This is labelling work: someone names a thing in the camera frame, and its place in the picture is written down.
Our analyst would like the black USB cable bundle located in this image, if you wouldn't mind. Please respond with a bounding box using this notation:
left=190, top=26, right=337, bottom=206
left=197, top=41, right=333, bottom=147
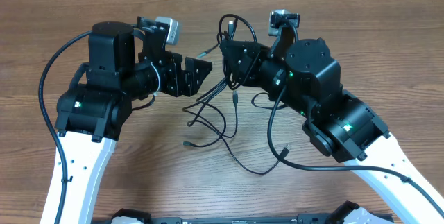
left=181, top=13, right=291, bottom=176

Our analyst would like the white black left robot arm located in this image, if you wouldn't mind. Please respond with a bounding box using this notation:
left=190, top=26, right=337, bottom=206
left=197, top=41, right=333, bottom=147
left=41, top=17, right=212, bottom=223

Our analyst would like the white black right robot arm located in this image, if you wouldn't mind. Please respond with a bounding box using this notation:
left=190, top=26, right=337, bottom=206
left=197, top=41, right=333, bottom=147
left=218, top=10, right=443, bottom=223

